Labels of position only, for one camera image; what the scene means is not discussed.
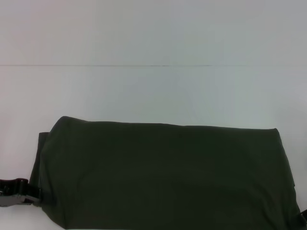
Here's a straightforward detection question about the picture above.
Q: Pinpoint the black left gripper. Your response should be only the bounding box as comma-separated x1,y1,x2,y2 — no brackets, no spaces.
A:
0,178,43,208

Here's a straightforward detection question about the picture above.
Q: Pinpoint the dark green t-shirt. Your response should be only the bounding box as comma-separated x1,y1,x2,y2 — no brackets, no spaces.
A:
30,115,306,230

